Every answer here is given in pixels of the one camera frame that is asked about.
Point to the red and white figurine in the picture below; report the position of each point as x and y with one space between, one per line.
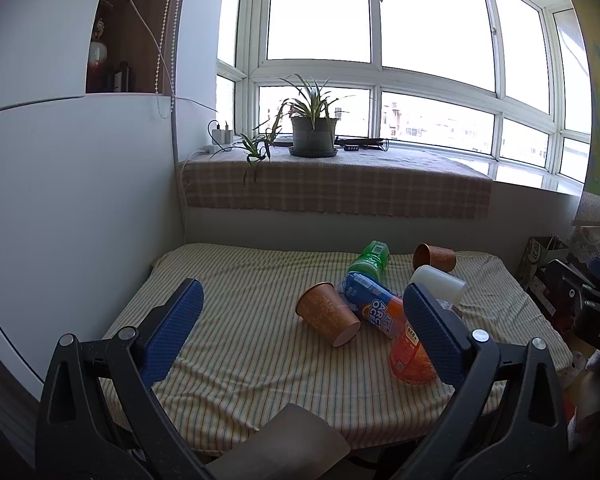
96 57

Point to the brown patterned paper cup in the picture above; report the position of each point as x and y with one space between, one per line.
327 317
435 257

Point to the plaid pink cloth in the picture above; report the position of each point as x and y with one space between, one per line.
355 185

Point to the small green plant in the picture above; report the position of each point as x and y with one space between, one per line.
257 147

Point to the white power strip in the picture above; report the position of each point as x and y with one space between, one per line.
217 149

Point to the dark glass bottle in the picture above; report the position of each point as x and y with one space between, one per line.
121 77

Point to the white charger plug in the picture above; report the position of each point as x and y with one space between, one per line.
228 133
219 133

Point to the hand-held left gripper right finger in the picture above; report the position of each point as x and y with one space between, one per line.
430 335

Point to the striped yellow tablecloth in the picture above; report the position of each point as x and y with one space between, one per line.
240 350

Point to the brown cardboard piece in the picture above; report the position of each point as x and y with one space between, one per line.
290 440

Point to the white window frame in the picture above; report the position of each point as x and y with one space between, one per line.
375 75

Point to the flat black device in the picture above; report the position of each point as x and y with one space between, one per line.
362 141

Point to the white plastic cup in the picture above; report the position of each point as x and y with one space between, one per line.
440 282

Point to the dark box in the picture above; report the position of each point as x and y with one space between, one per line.
545 300

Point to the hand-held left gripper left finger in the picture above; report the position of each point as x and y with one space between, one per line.
177 325

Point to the potted plant in grey pot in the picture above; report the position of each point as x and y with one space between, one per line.
312 132

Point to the cardboard box with items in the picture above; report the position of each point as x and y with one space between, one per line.
537 257

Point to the white lace cloth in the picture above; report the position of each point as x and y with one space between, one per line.
597 220

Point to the orange bottle with blue label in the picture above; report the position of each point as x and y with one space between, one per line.
380 310

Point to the green plastic bottle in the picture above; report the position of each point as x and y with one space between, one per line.
370 260

